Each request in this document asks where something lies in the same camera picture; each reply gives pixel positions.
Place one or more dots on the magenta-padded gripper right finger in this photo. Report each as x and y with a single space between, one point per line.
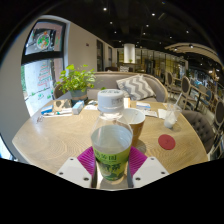
150 171

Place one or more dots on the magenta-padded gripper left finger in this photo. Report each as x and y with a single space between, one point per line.
75 171

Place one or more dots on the clear green-labelled drink bottle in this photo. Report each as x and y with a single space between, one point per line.
111 146

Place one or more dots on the flat round red coaster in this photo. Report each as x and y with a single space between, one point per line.
166 142

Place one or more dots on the brown paper cup white letters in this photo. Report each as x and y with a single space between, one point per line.
137 123

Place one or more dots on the clear plastic cup with straw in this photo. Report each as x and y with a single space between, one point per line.
171 118

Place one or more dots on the white printed leaflet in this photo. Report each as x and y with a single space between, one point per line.
143 105
150 113

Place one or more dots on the white paper napkin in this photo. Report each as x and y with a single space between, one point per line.
162 113

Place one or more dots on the small blue tissue pack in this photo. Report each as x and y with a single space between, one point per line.
78 107

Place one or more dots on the dark grey tufted armchair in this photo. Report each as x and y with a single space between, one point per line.
198 128

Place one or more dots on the grey white chevron pillow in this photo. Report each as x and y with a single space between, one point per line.
136 87

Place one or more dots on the group of dining chairs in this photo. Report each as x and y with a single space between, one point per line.
185 87

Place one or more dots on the green potted plant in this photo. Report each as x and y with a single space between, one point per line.
77 80

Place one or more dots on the grey curved sofa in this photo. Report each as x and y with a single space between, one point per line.
106 80

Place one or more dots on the group of ceiling lights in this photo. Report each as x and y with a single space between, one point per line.
104 9

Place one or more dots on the food picture wall poster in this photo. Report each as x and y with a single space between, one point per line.
43 39

